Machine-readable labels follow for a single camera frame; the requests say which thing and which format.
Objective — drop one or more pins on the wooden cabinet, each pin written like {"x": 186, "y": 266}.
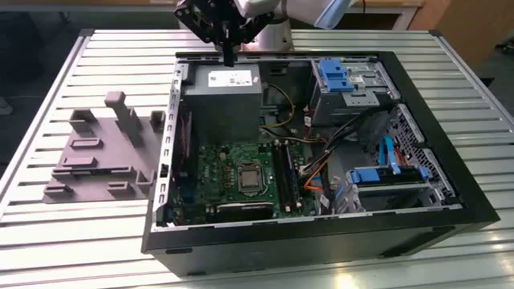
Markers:
{"x": 474, "y": 30}

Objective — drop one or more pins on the CPU socket metal frame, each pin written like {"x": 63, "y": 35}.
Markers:
{"x": 239, "y": 177}

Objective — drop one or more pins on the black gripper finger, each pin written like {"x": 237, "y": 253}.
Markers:
{"x": 205, "y": 33}
{"x": 253, "y": 30}

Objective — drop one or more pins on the blue drive bay latch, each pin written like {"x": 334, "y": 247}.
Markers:
{"x": 336, "y": 75}

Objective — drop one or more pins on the blue disk carrier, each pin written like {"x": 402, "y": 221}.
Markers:
{"x": 364, "y": 177}

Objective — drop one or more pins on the green motherboard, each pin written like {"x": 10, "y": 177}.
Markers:
{"x": 217, "y": 168}

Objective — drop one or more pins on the silver CPU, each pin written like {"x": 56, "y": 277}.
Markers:
{"x": 250, "y": 179}

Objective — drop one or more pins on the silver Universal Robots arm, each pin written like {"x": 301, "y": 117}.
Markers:
{"x": 273, "y": 39}

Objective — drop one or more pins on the grey parts rack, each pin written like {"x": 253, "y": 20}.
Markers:
{"x": 105, "y": 144}

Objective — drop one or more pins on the metal drive cage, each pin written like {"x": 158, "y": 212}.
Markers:
{"x": 369, "y": 90}

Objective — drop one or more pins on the black graphics card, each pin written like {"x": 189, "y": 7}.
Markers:
{"x": 241, "y": 210}

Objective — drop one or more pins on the grey power supply unit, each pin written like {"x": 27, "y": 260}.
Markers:
{"x": 221, "y": 111}

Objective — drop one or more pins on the black open PC case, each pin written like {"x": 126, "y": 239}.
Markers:
{"x": 281, "y": 250}

